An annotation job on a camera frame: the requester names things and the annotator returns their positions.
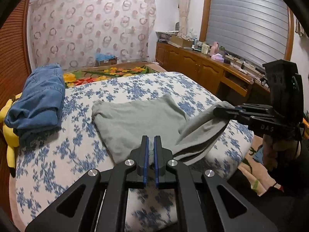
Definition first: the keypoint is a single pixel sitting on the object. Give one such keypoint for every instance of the pink bottle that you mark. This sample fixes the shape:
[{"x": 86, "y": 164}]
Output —
[{"x": 214, "y": 48}]

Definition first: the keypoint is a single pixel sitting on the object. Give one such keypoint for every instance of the brown wooden cabinet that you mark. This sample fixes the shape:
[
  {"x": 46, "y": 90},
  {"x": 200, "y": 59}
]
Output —
[{"x": 193, "y": 65}]

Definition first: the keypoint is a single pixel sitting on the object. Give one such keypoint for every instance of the cardboard box with blue bag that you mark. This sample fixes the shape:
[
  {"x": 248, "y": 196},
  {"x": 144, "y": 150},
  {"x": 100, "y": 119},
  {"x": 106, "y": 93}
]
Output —
[{"x": 105, "y": 59}]

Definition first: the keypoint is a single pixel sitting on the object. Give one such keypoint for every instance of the yellow plush toy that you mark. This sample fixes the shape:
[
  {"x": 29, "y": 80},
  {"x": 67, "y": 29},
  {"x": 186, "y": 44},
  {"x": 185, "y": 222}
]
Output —
[{"x": 9, "y": 140}]

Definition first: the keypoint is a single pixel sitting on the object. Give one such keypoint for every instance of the grey pants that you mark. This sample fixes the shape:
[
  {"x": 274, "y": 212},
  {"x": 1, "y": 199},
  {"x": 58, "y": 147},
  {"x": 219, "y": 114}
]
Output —
[{"x": 125, "y": 123}]

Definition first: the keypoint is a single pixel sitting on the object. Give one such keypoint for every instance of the blue jeans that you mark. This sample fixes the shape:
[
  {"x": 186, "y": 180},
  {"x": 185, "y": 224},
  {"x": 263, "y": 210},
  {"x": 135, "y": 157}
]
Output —
[{"x": 38, "y": 96}]

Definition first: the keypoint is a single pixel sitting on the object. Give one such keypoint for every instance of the person's dark clothing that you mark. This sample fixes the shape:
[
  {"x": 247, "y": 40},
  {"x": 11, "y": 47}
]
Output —
[{"x": 277, "y": 210}]

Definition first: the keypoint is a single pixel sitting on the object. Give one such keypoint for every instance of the colourful flower blanket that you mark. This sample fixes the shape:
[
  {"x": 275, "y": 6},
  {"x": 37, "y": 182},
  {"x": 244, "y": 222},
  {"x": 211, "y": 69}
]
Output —
[{"x": 108, "y": 73}]

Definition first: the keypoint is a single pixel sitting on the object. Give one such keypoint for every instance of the blue floral white blanket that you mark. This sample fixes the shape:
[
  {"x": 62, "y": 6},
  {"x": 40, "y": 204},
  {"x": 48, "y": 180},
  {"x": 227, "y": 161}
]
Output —
[{"x": 72, "y": 154}]

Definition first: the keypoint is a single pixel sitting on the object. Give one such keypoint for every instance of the brown slatted wooden wardrobe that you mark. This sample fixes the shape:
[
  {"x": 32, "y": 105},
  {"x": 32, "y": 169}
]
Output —
[{"x": 13, "y": 53}]

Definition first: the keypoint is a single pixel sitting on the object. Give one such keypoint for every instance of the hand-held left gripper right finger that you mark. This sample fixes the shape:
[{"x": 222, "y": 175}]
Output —
[{"x": 157, "y": 159}]

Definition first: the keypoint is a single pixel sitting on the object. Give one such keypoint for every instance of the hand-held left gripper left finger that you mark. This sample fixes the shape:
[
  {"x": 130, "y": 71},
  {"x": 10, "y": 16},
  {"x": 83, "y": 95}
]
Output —
[{"x": 144, "y": 159}]

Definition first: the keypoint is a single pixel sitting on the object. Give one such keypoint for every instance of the grey window blind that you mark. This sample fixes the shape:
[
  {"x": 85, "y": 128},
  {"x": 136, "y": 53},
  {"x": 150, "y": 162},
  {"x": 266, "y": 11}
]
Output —
[{"x": 248, "y": 21}]

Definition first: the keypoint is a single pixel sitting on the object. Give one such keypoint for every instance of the open cardboard box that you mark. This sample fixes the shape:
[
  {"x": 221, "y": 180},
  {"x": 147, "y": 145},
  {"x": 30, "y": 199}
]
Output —
[{"x": 181, "y": 41}]

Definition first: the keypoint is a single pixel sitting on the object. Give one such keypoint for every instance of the circle patterned sheer curtain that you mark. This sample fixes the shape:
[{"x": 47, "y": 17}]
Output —
[{"x": 91, "y": 26}]

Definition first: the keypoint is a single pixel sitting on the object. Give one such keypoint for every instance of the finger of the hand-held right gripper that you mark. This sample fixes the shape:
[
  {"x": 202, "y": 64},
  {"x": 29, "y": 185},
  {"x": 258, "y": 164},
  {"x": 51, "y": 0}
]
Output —
[
  {"x": 253, "y": 108},
  {"x": 260, "y": 120}
]

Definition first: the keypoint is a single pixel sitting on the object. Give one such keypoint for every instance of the beige tied curtain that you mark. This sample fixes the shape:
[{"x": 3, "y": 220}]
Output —
[{"x": 184, "y": 7}]

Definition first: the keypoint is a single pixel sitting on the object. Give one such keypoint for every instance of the person's right hand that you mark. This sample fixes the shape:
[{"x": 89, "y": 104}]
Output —
[{"x": 282, "y": 151}]

